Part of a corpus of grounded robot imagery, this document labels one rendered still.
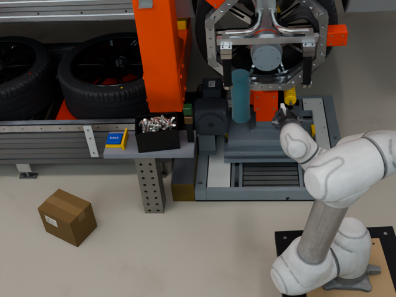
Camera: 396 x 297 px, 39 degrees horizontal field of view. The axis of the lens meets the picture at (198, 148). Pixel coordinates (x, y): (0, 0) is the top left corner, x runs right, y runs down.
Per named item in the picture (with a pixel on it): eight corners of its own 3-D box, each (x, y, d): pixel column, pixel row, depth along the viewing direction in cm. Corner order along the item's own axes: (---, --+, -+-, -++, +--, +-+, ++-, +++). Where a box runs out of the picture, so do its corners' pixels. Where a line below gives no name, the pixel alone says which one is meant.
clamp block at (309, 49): (313, 45, 241) (313, 34, 237) (314, 56, 234) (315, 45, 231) (300, 46, 241) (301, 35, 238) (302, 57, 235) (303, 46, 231)
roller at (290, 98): (293, 75, 299) (293, 65, 295) (296, 108, 277) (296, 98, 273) (281, 75, 300) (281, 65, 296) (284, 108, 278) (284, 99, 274)
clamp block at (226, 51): (233, 48, 244) (232, 37, 241) (232, 59, 238) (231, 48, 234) (221, 48, 245) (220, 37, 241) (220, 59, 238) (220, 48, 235)
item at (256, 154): (311, 121, 332) (312, 108, 325) (316, 163, 305) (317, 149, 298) (225, 123, 337) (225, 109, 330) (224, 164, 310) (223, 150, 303)
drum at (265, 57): (280, 47, 265) (281, 20, 255) (283, 72, 249) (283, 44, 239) (250, 48, 266) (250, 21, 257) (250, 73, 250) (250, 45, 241)
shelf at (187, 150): (196, 134, 277) (195, 129, 275) (194, 158, 265) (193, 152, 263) (110, 135, 282) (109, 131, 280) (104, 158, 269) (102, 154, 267)
